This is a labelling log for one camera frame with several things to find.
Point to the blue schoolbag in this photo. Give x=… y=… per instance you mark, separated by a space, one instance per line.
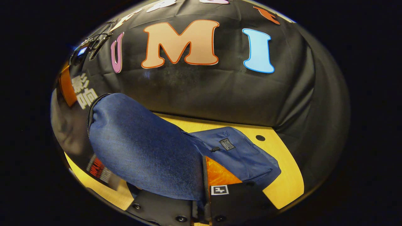
x=141 y=147

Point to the black backdrop cloth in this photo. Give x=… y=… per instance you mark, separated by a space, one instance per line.
x=220 y=97

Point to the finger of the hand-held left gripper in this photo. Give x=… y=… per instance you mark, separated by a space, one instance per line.
x=67 y=84

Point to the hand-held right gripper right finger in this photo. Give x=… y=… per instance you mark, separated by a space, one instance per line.
x=205 y=194

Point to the black round table grommet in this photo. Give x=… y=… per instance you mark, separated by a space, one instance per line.
x=260 y=137

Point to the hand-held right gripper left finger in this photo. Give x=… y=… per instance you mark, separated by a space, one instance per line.
x=163 y=208

